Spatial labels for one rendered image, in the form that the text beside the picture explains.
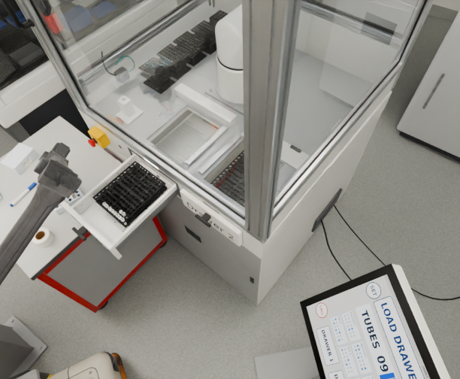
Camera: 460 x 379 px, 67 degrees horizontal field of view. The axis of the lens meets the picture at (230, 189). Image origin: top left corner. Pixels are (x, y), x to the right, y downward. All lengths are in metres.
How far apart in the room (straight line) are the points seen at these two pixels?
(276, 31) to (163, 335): 1.80
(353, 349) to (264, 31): 0.78
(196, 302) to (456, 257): 1.56
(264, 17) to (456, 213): 2.25
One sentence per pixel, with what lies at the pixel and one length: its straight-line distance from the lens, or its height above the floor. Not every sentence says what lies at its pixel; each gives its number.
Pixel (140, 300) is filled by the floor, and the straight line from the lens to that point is 2.19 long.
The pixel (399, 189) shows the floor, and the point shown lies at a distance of 2.59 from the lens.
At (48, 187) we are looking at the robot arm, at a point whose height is 1.37.
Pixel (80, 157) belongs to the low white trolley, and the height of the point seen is 0.76.
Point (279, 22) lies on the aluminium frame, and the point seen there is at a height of 1.74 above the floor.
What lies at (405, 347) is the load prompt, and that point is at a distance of 0.95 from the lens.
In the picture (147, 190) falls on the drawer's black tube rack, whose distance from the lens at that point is 1.39.
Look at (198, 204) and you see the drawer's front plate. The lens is 1.28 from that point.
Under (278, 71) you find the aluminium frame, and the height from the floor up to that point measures 1.65.
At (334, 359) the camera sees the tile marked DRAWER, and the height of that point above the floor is 1.01.
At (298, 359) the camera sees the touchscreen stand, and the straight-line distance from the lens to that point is 2.03.
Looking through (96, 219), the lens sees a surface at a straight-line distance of 1.47.
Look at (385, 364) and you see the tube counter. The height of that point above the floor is 1.12.
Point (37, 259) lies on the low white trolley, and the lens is 1.59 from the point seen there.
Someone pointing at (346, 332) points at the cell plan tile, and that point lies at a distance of 1.03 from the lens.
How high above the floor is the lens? 2.04
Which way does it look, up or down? 58 degrees down
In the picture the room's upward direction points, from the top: 5 degrees counter-clockwise
